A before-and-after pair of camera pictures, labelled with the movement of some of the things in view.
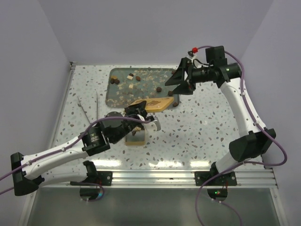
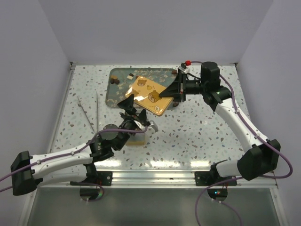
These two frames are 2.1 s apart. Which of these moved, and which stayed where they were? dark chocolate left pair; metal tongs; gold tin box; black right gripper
Moved: black right gripper
Stayed: dark chocolate left pair; gold tin box; metal tongs
